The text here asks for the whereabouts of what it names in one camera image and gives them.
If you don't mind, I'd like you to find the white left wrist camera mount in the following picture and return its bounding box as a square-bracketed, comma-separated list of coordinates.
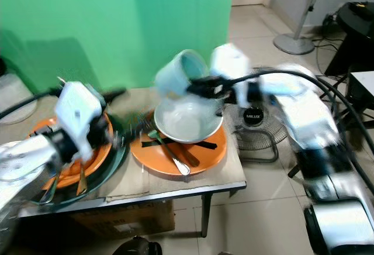
[54, 82, 110, 161]

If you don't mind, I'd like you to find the green backdrop cloth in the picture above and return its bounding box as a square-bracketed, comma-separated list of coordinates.
[0, 0, 230, 95]

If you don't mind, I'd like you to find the white desk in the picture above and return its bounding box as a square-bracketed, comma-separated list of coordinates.
[347, 70, 374, 124]

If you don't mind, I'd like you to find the grey standing fan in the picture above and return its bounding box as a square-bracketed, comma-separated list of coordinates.
[273, 0, 329, 56]

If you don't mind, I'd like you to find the orange plate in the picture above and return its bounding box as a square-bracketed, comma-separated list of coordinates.
[130, 118, 228, 177]
[29, 116, 115, 189]

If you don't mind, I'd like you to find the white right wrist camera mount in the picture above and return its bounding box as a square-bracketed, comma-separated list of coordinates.
[210, 43, 253, 107]

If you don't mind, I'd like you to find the black stand leg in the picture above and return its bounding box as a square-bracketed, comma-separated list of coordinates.
[286, 160, 302, 180]

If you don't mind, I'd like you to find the black floor fan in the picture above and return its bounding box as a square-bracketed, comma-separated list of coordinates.
[230, 67, 294, 163]

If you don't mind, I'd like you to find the black case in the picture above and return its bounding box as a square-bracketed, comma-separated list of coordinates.
[323, 0, 374, 78]

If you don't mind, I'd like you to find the brown wooden spoon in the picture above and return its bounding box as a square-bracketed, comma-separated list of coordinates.
[175, 143, 202, 168]

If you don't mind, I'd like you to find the black chopstick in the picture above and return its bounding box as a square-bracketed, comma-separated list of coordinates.
[140, 139, 219, 150]

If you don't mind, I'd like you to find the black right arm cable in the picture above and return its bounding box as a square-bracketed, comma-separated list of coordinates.
[234, 68, 374, 174]

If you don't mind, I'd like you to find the dark metal fork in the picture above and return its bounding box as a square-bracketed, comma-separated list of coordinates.
[42, 172, 64, 204]

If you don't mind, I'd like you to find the silver metal spoon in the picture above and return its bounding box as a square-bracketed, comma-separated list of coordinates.
[148, 130, 192, 177]

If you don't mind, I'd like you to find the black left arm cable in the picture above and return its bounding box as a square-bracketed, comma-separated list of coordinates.
[0, 87, 128, 120]

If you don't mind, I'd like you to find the black robot foot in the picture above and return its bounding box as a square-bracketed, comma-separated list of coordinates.
[113, 235, 163, 255]

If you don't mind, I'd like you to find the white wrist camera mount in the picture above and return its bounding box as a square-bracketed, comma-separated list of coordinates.
[54, 82, 110, 161]
[210, 43, 253, 107]

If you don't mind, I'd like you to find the dark green plate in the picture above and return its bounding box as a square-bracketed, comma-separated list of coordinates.
[35, 132, 130, 207]

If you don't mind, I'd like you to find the brown table cover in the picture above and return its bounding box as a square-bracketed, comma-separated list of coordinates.
[0, 88, 246, 206]

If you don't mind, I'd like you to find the white bowl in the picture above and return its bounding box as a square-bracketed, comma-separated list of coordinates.
[153, 98, 225, 145]

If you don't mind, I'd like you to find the grey metal table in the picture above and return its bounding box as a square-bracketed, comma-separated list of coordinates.
[0, 87, 247, 239]

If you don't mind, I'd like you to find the golden spoon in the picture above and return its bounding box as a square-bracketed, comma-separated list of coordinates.
[75, 160, 89, 197]

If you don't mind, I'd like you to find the pale blue cup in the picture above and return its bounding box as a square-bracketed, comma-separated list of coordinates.
[154, 49, 212, 99]

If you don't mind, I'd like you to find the silver metal fork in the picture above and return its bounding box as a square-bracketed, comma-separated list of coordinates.
[133, 120, 155, 148]

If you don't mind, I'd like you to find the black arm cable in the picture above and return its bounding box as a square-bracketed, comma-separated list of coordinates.
[234, 68, 374, 174]
[0, 87, 128, 120]

